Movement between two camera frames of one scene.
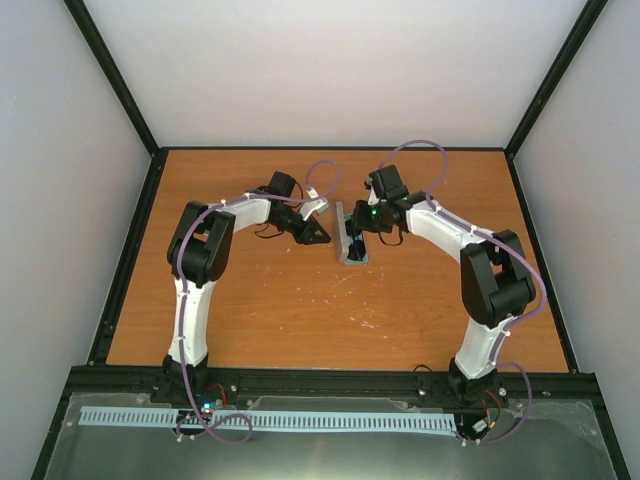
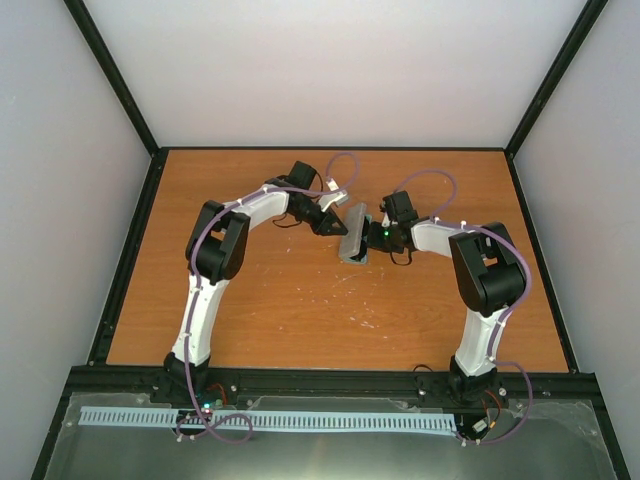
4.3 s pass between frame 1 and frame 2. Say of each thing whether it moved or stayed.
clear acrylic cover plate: stayed
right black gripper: moved
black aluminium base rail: stayed
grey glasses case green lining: moved
